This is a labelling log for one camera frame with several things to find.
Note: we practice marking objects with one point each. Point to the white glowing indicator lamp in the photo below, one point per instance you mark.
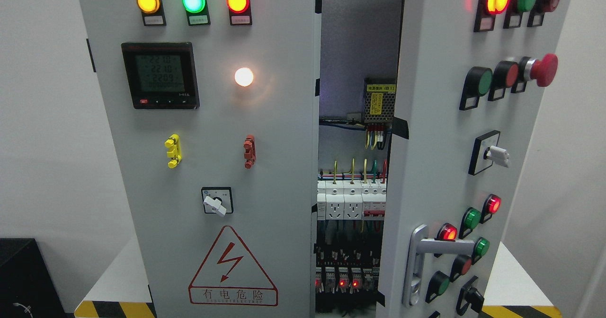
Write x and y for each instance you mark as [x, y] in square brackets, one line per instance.
[244, 76]

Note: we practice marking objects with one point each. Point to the green indicator lamp left door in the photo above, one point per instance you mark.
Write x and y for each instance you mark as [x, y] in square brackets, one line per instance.
[197, 12]

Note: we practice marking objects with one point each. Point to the right door rotary selector switch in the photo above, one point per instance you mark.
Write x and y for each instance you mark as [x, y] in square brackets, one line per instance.
[485, 152]

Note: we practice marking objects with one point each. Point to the black box at left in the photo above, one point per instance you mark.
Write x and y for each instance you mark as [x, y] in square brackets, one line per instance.
[26, 288]

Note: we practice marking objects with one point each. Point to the black digital power meter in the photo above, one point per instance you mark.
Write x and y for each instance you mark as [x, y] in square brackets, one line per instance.
[161, 75]

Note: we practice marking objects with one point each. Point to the red indicator lamp left door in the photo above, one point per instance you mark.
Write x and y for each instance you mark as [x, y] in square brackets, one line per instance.
[239, 12]

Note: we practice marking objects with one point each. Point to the door rotary selector switch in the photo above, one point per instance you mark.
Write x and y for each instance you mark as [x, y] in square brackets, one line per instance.
[217, 200]
[485, 152]

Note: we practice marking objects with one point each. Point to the grey cabinet door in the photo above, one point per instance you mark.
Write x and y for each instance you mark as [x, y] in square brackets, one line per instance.
[272, 201]
[458, 62]

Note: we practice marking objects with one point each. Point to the silver door lever handle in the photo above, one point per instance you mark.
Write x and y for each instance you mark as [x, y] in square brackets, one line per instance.
[419, 246]

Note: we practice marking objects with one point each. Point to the lower relay terminal row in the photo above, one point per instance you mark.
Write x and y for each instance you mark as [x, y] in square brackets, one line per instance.
[340, 270]

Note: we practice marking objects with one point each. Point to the red triangle warning sticker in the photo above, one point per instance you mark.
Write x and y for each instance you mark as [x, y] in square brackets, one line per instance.
[231, 275]

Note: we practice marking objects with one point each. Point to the red terminal connector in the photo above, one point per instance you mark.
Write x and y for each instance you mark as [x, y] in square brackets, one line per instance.
[249, 151]

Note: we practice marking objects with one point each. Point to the yellow terminal connector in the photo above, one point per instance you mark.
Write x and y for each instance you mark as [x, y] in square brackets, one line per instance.
[173, 151]

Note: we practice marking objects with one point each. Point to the yellow indicator lamp left door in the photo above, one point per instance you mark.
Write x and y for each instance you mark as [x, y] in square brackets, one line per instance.
[152, 12]

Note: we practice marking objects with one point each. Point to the left door rotary selector switch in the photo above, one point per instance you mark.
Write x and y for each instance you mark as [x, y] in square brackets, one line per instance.
[217, 200]

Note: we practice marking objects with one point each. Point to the red mushroom emergency stop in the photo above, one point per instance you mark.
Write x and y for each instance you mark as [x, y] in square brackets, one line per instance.
[543, 71]

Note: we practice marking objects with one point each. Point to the metal mesh power supply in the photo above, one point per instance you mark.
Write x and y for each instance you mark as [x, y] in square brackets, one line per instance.
[379, 100]

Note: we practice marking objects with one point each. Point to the white socket breaker row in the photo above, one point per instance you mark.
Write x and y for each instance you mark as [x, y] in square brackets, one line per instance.
[343, 200]

